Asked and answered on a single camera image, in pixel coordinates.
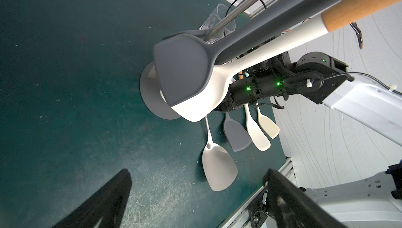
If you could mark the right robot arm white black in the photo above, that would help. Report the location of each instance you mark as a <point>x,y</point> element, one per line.
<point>326,80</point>

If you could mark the grey turner mint handle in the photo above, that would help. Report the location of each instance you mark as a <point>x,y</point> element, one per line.
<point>235,133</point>

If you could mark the cream spoon wooden handle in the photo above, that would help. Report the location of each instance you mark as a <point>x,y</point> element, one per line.
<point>196,108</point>

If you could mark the clear drinking glass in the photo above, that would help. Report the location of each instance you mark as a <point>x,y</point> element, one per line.
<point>214,18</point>

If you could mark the steel turner metal handle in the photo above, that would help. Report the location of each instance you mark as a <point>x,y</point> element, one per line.
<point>219,168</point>

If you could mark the bronze scroll hook stand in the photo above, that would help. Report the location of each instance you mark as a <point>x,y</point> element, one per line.
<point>358,34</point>

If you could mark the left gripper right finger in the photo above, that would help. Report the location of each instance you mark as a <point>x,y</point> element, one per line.
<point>292,208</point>

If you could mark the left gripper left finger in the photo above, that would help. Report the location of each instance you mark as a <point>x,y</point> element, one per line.
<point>106,207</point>

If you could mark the cream spatula wooden handle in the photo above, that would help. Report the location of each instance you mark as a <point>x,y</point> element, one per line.
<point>259,139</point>

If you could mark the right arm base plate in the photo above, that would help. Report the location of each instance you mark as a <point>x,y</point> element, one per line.
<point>257,208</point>

